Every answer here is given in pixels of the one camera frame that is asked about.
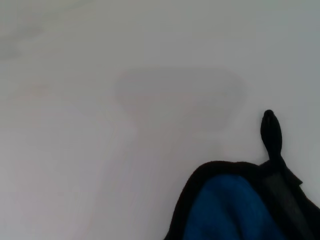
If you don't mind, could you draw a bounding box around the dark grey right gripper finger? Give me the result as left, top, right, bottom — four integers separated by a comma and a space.
261, 173, 319, 240

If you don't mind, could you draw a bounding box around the blue rag with black edge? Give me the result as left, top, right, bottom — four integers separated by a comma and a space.
163, 109, 320, 240

